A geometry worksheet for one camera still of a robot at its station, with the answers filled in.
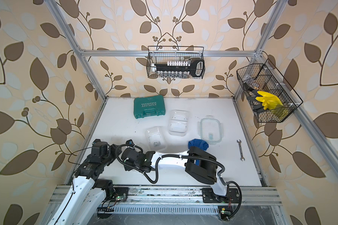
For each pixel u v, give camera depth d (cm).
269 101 69
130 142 72
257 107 64
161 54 91
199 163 51
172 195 76
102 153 62
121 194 74
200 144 89
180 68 84
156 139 96
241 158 87
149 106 109
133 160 60
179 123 105
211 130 101
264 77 82
